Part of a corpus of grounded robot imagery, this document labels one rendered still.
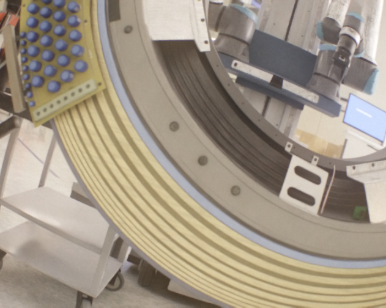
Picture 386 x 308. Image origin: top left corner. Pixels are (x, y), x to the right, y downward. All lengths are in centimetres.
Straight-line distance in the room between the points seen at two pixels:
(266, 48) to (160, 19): 145
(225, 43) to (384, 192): 136
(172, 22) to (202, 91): 22
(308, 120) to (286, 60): 916
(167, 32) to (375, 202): 56
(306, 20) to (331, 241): 176
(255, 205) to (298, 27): 173
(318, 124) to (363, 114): 628
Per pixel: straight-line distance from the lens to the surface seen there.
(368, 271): 102
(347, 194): 122
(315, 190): 104
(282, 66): 245
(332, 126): 1108
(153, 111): 95
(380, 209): 108
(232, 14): 232
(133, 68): 96
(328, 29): 209
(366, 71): 230
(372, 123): 516
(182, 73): 119
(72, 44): 94
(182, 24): 107
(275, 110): 250
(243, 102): 123
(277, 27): 257
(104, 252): 157
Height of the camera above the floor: 72
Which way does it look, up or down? 4 degrees down
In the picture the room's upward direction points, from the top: 20 degrees clockwise
